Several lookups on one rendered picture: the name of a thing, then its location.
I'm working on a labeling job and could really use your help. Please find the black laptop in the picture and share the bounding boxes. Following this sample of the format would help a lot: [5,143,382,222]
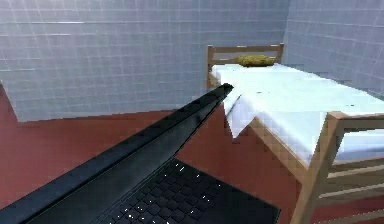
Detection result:
[0,83,281,224]

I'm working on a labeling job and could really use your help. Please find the wooden bed with white sheet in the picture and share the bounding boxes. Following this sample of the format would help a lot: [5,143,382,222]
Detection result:
[206,43,384,224]

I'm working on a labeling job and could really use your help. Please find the olive green pillow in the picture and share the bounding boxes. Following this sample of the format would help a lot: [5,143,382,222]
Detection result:
[237,54,276,68]

